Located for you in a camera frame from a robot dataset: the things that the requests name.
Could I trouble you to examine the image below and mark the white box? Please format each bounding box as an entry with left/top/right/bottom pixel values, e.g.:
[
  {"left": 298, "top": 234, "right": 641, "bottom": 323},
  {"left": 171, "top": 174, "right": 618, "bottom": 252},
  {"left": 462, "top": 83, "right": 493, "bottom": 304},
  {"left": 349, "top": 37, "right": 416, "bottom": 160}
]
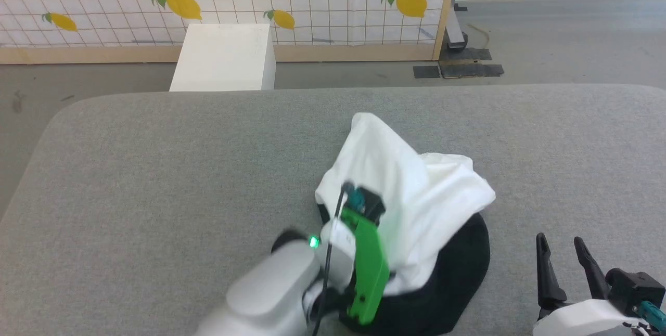
[{"left": 169, "top": 23, "right": 276, "bottom": 92}]

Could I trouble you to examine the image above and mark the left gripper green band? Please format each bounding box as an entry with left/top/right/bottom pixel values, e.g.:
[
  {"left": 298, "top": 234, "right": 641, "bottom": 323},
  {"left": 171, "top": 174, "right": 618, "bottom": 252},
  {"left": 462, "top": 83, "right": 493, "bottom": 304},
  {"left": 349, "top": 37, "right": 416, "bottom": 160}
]
[{"left": 340, "top": 209, "right": 391, "bottom": 326}]

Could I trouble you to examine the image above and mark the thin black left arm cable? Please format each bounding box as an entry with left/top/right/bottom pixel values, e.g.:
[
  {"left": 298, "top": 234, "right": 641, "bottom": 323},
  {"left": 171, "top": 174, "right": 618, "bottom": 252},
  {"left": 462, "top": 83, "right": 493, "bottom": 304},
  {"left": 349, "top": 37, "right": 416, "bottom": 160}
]
[{"left": 311, "top": 185, "right": 350, "bottom": 336}]

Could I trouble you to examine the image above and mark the white and black garment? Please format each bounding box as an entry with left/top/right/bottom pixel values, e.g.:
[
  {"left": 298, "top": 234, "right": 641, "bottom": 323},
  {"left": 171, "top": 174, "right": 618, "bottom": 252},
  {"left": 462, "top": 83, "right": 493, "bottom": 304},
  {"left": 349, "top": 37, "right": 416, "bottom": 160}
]
[{"left": 315, "top": 112, "right": 496, "bottom": 336}]

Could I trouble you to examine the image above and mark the thin yellow floor cable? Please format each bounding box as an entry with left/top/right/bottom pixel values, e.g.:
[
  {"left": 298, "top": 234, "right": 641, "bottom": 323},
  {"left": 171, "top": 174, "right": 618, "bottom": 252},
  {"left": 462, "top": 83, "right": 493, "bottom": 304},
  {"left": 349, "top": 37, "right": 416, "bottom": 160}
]
[{"left": 467, "top": 23, "right": 491, "bottom": 49}]

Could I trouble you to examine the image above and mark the large black floor mat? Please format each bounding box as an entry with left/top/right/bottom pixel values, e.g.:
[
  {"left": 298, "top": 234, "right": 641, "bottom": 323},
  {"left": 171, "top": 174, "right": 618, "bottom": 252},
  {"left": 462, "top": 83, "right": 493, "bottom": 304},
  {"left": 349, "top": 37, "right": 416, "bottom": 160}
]
[{"left": 438, "top": 47, "right": 505, "bottom": 80}]

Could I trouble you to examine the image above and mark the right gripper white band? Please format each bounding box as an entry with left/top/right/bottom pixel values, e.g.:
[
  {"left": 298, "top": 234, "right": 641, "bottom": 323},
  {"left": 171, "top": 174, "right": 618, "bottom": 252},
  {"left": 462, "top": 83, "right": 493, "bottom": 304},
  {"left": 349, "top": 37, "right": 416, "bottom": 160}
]
[{"left": 533, "top": 233, "right": 651, "bottom": 336}]

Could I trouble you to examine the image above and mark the grey metal panel stand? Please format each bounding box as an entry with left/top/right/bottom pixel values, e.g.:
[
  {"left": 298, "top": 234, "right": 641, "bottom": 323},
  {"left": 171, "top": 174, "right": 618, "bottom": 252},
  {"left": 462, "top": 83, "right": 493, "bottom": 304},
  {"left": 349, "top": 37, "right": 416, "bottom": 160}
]
[{"left": 445, "top": 1, "right": 469, "bottom": 51}]

